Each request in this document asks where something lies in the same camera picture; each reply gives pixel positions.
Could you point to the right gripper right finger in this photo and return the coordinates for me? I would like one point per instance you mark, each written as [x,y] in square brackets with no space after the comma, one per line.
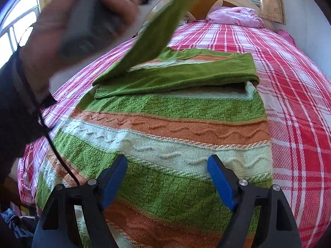
[276,225]

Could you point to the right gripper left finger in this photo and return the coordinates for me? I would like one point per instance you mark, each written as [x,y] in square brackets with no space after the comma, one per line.
[57,227]

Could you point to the green orange striped knit sweater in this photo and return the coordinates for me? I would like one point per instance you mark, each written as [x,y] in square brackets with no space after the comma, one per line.
[167,108]

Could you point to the person left hand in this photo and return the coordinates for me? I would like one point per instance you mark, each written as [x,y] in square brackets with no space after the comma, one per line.
[40,54]

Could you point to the side window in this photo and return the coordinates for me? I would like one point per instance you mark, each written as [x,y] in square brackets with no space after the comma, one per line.
[17,27]

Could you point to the cream wooden headboard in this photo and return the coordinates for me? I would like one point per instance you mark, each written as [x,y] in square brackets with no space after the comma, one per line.
[201,8]

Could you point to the red white plaid bedsheet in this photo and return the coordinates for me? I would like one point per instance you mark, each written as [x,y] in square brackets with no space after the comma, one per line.
[296,98]

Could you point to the pink pillow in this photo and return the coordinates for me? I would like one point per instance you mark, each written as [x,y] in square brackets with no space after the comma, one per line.
[239,16]

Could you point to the back right beige curtain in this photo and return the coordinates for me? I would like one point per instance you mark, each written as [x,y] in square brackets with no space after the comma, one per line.
[272,10]

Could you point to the pink cloth beside bed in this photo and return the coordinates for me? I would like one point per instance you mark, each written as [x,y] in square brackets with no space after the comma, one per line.
[284,34]

